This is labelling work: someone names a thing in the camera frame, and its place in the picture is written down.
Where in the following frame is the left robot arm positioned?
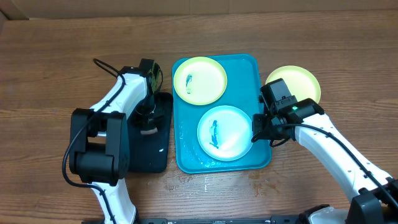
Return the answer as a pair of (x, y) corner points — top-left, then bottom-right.
(62, 59), (164, 223)

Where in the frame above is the light blue plate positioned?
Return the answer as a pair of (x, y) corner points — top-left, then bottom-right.
(197, 105), (252, 161)

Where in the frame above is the yellow-rimmed plate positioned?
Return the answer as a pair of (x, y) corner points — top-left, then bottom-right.
(266, 65), (321, 103)
(173, 57), (228, 106)

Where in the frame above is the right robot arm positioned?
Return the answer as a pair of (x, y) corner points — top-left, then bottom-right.
(252, 96), (397, 223)

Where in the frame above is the teal plastic tray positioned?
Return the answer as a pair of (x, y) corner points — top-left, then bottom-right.
(172, 54), (272, 174)

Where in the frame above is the black plastic tray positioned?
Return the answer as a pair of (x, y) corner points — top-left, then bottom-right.
(127, 92), (174, 173)

